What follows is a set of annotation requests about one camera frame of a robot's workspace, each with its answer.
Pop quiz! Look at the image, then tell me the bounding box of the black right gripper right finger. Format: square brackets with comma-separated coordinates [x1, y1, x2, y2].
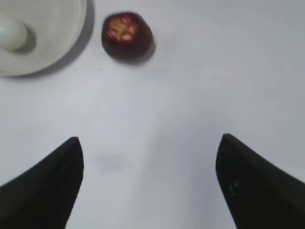
[215, 134, 305, 229]

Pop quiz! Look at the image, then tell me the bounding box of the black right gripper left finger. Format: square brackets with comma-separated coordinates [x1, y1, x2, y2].
[0, 137, 84, 229]

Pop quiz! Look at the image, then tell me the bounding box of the white peeled egg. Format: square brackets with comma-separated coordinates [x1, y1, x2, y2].
[0, 14, 28, 51]

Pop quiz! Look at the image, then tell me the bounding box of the beige round plate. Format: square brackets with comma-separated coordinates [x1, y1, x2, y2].
[0, 0, 87, 76]

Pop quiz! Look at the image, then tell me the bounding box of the dark red apple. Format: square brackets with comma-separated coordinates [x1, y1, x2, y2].
[101, 11, 153, 60]

